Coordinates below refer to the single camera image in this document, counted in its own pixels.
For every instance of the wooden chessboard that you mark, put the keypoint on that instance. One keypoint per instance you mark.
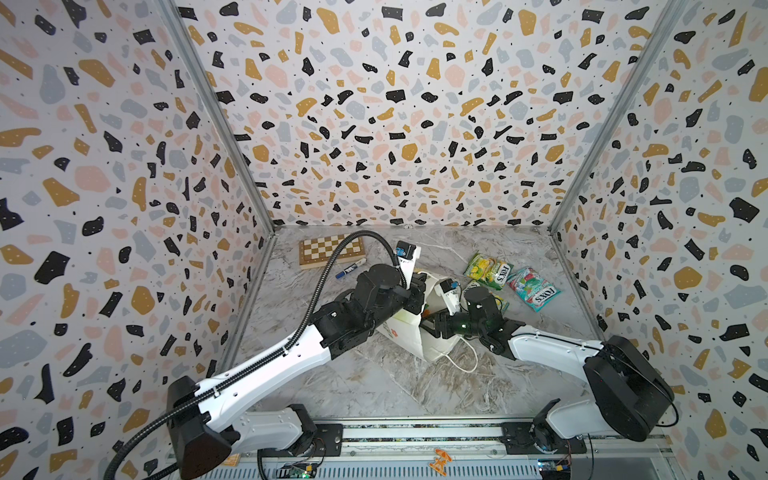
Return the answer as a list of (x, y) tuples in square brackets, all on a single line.
[(315, 252)]

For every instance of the yellow green snack packet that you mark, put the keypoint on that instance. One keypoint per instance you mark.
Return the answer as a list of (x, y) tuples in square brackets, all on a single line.
[(501, 303), (488, 271)]

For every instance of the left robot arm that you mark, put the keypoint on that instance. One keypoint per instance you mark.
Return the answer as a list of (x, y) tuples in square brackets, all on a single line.
[(217, 424)]

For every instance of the right circuit board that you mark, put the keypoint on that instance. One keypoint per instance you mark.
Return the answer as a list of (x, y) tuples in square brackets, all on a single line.
[(554, 470)]

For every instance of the blue marker pen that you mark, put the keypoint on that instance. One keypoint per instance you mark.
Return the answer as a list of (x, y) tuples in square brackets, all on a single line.
[(351, 268)]

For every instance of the orange clips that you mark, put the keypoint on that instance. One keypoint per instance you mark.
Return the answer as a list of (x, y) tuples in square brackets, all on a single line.
[(440, 462)]

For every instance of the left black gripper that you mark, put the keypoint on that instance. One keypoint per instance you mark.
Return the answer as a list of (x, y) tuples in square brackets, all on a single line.
[(417, 288)]

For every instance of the circuit board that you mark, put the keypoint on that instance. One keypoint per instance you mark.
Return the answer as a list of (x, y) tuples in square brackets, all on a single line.
[(554, 470), (300, 470)]

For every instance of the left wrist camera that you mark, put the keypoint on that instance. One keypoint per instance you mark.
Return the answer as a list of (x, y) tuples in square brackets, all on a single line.
[(407, 254)]

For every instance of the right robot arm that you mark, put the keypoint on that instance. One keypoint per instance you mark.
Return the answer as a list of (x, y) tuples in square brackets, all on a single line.
[(628, 397)]

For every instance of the left circuit board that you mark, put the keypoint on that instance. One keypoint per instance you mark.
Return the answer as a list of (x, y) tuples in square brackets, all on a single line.
[(300, 470)]

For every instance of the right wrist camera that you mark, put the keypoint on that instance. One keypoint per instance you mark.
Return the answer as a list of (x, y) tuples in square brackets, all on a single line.
[(449, 291)]

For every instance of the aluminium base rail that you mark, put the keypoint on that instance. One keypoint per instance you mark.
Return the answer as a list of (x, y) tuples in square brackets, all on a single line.
[(481, 448)]

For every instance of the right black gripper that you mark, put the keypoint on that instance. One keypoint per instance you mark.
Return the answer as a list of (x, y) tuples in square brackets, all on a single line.
[(445, 327)]

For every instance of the white paper bag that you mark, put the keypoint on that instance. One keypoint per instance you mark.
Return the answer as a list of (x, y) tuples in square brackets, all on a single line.
[(413, 332)]

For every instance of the green teal snack packet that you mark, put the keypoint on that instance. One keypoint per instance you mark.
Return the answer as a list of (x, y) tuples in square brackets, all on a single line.
[(532, 288)]

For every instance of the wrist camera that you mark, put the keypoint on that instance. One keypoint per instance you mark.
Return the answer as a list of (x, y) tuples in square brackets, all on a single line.
[(407, 254), (449, 291)]

